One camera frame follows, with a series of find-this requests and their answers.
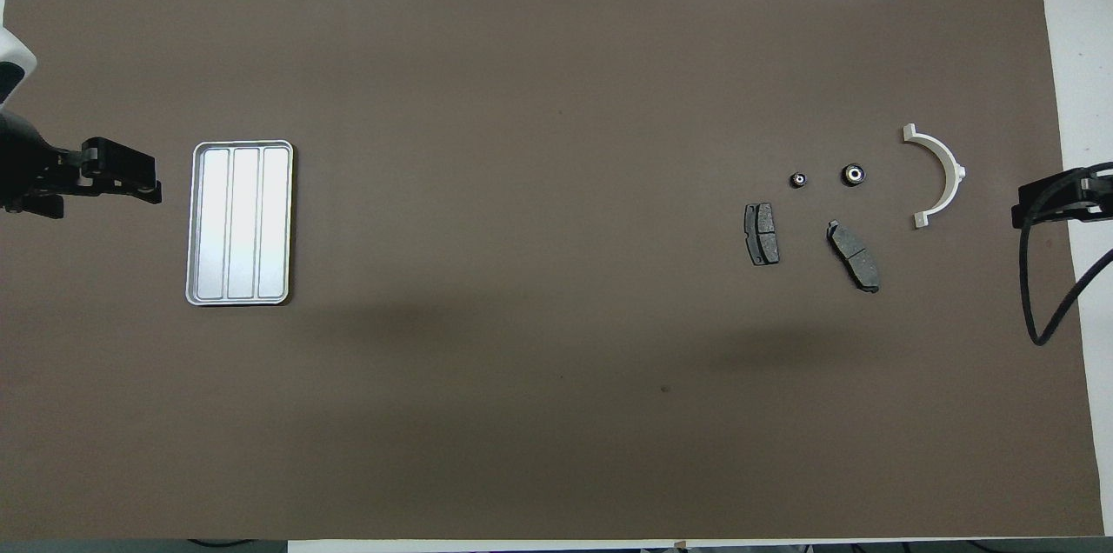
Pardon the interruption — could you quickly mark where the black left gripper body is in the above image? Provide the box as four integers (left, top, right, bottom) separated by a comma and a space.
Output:
0, 105, 88, 208

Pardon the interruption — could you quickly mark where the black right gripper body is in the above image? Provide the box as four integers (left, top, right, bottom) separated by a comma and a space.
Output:
1078, 166, 1113, 223

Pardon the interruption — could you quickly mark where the silver metal tray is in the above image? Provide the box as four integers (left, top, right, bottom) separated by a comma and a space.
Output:
185, 140, 295, 307

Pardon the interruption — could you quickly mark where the long grey brake pad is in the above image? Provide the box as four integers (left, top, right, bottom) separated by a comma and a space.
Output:
825, 220, 881, 294

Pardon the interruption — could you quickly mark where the short grey brake pad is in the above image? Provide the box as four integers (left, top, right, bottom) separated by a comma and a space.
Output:
743, 203, 781, 268

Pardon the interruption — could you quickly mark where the brown table mat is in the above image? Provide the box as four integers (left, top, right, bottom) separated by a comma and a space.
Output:
0, 0, 1105, 543

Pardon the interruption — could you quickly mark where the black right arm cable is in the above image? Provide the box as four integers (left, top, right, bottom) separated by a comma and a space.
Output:
1019, 162, 1113, 348

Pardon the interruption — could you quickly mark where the white half-ring clamp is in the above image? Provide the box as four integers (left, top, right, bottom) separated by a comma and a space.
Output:
902, 123, 968, 230

